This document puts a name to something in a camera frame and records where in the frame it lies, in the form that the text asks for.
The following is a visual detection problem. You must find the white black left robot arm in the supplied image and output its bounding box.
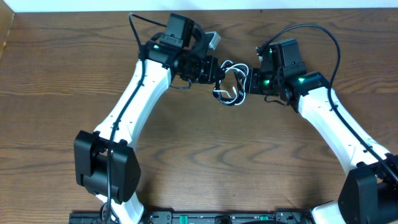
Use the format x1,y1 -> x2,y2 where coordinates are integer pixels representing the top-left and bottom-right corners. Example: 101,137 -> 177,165
73,39 -> 224,223

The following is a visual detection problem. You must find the white USB cable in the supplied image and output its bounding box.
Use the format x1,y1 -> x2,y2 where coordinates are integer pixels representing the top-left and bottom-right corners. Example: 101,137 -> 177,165
213,59 -> 250,106

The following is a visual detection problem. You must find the black USB cable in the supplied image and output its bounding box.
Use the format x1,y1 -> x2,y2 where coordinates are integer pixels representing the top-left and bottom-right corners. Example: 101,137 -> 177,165
213,62 -> 249,106

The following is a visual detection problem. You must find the black mounting rail base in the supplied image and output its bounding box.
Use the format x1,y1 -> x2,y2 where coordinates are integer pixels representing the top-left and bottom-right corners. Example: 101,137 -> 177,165
68,208 -> 315,224

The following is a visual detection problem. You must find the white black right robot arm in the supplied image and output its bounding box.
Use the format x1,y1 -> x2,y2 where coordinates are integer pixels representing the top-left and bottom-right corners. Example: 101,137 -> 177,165
245,68 -> 397,223

